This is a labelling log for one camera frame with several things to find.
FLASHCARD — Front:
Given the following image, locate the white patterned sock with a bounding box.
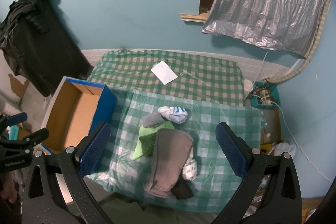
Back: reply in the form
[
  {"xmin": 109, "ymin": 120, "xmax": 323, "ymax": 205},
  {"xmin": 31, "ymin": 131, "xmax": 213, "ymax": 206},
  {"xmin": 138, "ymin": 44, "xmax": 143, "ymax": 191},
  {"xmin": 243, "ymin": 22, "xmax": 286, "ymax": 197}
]
[{"xmin": 182, "ymin": 148, "xmax": 198, "ymax": 181}]

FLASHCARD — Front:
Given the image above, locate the light green cloth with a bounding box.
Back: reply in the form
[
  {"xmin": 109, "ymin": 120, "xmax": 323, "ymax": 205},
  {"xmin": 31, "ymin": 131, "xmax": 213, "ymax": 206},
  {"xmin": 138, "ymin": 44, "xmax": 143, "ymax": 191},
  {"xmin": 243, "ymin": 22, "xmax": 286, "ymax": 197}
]
[{"xmin": 132, "ymin": 121, "xmax": 174, "ymax": 160}]

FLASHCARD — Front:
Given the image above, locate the dark green sparkly scrub cloth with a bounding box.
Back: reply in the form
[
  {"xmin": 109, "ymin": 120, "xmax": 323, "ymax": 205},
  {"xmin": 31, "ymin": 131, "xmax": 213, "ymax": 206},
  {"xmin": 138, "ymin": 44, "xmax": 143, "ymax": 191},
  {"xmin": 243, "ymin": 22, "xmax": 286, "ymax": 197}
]
[{"xmin": 139, "ymin": 133, "xmax": 156, "ymax": 157}]

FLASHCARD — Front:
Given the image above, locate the grey fleece towel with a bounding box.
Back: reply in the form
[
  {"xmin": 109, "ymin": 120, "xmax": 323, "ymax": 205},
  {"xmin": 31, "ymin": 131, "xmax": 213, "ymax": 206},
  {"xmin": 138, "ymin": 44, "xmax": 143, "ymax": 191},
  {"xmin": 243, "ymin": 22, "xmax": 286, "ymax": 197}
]
[{"xmin": 143, "ymin": 128, "xmax": 193, "ymax": 198}]

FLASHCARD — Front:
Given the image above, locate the black sock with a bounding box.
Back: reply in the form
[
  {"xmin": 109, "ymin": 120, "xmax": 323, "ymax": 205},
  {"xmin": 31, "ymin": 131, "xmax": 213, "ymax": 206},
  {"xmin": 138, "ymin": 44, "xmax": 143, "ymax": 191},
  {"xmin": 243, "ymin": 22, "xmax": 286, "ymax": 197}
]
[{"xmin": 171, "ymin": 178, "xmax": 194, "ymax": 200}]

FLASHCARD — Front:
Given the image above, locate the white blue striped sock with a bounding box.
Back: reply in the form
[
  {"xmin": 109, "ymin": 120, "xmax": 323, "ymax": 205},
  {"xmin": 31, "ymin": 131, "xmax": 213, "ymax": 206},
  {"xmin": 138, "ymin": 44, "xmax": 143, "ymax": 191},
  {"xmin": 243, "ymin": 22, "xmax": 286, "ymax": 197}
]
[{"xmin": 158, "ymin": 106, "xmax": 188, "ymax": 124}]

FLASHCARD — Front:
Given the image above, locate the grey sock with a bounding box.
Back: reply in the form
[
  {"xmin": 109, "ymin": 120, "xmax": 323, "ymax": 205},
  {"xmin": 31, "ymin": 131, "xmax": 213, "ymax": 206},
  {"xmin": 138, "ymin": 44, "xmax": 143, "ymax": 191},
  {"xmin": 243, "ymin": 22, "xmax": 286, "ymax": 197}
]
[{"xmin": 142, "ymin": 113, "xmax": 165, "ymax": 128}]

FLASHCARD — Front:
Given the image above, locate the teal cardboard packet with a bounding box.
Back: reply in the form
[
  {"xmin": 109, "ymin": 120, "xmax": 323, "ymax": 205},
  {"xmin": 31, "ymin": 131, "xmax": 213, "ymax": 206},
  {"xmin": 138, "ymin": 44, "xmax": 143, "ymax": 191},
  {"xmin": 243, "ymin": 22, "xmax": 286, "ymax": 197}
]
[{"xmin": 9, "ymin": 125, "xmax": 19, "ymax": 140}]

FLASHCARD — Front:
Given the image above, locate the white plastic bag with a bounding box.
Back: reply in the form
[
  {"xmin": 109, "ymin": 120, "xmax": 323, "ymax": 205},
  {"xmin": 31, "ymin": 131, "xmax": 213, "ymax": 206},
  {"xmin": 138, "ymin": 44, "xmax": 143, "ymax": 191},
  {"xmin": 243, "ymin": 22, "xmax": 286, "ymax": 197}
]
[{"xmin": 274, "ymin": 142, "xmax": 296, "ymax": 157}]

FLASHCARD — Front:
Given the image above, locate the blue cardboard box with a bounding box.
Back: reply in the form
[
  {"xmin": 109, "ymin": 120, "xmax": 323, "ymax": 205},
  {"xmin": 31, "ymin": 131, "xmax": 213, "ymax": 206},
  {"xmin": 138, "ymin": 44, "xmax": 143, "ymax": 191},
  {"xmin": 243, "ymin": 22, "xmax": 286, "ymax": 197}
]
[{"xmin": 42, "ymin": 76, "xmax": 117, "ymax": 154}]

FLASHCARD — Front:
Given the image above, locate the teal crate with power strip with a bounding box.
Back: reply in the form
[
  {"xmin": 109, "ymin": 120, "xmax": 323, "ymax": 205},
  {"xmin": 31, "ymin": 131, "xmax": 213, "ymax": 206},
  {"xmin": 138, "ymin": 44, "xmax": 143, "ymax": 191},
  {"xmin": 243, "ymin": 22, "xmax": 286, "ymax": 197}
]
[{"xmin": 249, "ymin": 82, "xmax": 281, "ymax": 110}]

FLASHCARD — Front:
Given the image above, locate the white cup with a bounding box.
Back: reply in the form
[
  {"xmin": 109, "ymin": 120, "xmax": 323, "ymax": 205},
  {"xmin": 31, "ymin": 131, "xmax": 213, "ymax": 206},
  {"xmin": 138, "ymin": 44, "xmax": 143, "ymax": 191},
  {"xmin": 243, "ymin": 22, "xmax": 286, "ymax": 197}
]
[{"xmin": 243, "ymin": 79, "xmax": 254, "ymax": 100}]

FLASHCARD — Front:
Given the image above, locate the green beige checkered bed cover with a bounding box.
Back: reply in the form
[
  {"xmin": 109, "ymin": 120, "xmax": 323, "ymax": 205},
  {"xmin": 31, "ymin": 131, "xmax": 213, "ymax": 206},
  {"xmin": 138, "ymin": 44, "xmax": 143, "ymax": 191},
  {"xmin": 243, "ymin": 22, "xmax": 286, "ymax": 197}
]
[{"xmin": 88, "ymin": 50, "xmax": 244, "ymax": 106}]

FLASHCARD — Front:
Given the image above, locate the white paper sheet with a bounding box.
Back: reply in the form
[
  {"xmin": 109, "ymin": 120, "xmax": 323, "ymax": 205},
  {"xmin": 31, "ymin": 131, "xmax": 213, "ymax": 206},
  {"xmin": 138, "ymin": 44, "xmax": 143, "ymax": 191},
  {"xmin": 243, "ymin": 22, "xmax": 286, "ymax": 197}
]
[{"xmin": 151, "ymin": 61, "xmax": 178, "ymax": 85}]

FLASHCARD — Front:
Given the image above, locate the wooden window ledge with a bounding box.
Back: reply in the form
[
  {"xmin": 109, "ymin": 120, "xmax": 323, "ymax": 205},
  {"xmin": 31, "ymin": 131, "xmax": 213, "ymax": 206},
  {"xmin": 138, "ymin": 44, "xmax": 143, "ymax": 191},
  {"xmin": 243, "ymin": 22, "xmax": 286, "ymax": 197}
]
[{"xmin": 181, "ymin": 11, "xmax": 209, "ymax": 23}]

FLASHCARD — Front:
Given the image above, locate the silver foil curtain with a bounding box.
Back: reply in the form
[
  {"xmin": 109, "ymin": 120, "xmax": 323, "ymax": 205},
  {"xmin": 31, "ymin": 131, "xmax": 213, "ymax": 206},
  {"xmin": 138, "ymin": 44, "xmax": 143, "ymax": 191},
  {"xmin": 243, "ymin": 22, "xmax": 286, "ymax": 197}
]
[{"xmin": 202, "ymin": 0, "xmax": 326, "ymax": 57}]

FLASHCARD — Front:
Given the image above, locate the white cable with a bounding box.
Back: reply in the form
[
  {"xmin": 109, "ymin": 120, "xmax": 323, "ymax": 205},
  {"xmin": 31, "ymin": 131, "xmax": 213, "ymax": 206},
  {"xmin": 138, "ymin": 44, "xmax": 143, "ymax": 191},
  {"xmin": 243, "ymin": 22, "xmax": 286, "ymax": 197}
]
[{"xmin": 249, "ymin": 52, "xmax": 333, "ymax": 184}]

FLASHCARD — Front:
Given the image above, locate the beige flexible hose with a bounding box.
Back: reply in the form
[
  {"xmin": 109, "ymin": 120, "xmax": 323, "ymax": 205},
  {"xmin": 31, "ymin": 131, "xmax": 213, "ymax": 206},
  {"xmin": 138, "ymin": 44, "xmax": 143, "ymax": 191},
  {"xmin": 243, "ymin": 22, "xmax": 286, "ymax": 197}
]
[{"xmin": 267, "ymin": 0, "xmax": 334, "ymax": 84}]

